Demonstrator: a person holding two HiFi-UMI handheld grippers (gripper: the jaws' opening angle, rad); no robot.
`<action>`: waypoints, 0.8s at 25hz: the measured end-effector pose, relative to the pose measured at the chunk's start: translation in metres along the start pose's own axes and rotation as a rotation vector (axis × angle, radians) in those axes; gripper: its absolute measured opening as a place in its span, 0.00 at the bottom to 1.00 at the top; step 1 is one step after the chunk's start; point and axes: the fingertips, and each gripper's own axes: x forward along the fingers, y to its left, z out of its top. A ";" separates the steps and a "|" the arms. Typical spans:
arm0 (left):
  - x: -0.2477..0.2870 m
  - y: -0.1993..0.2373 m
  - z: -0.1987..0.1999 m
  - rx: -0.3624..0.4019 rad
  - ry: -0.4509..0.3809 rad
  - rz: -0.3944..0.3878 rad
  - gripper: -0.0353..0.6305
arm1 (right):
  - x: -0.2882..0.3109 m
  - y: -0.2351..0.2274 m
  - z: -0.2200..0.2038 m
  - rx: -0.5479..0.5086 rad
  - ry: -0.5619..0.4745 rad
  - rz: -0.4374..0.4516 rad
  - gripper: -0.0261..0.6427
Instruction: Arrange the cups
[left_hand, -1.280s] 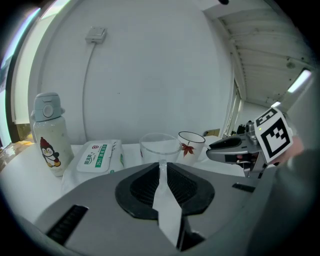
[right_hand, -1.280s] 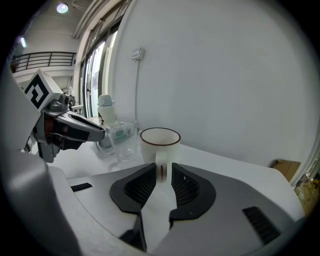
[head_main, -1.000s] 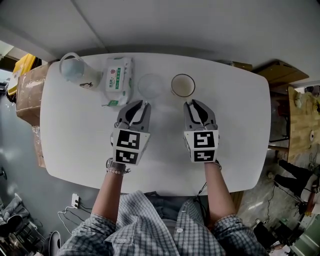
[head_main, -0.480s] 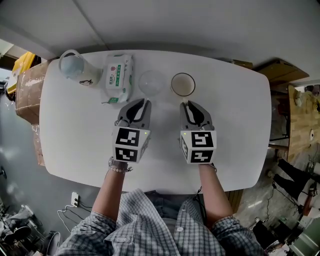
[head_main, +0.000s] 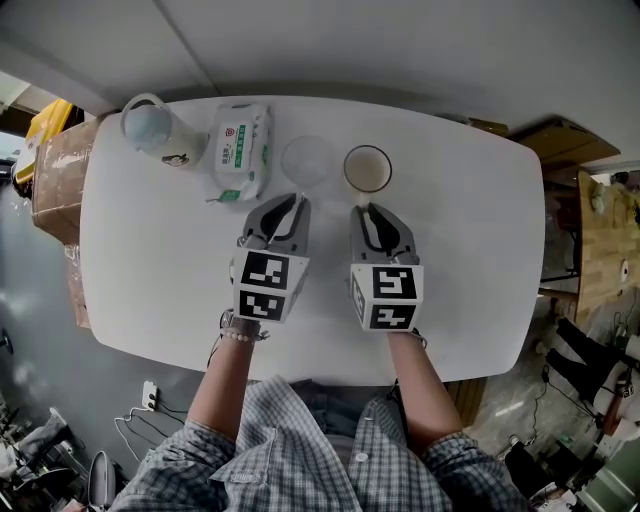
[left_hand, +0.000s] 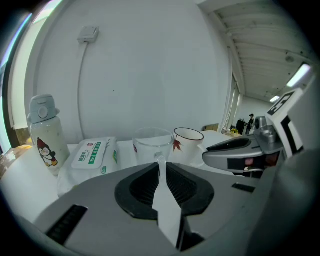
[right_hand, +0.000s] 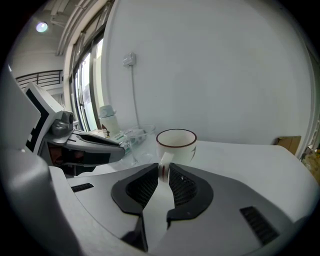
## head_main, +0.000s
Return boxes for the brown cardboard sheet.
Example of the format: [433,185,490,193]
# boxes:
[509,117,621,174]

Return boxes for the grey bag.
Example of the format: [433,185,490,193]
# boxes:
[87,449,119,511]

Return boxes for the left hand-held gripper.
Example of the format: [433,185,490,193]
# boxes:
[228,192,313,325]

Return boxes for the yellow lidded storage bin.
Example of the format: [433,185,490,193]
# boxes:
[12,98,76,196]

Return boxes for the person's left forearm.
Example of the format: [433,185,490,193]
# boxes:
[186,329,262,445]

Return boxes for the light wooden table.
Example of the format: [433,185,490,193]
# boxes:
[574,169,640,325]

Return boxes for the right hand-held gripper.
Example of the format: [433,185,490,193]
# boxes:
[348,201,426,333]

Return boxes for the white power strip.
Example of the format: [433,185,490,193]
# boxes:
[140,380,161,412]

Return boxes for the white cable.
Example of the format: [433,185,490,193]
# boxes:
[113,404,151,464]

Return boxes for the pale bead bracelet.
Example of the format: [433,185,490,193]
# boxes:
[219,327,270,345]

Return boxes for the white leaf-print cup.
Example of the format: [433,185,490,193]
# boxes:
[341,144,394,209]

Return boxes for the white penguin thermos bottle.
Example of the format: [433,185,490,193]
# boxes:
[119,92,211,171]

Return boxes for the clear plastic bags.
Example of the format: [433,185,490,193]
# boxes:
[61,242,92,330]

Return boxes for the white wet wipes pack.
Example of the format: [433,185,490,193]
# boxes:
[205,101,276,206]

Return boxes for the grey trousers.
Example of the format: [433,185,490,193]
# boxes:
[289,378,401,439]

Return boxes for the grey plaid shirt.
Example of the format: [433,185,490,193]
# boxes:
[107,374,531,512]

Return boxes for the dark wooden slat panel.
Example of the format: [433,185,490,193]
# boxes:
[444,377,489,429]

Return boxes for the clear glass cup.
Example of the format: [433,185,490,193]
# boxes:
[280,134,336,190]

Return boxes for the beige undershirt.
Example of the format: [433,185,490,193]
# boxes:
[324,432,362,484]

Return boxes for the person's right forearm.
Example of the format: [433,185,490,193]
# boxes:
[386,329,465,459]

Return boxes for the grey wrist band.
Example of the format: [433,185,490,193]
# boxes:
[219,308,262,334]

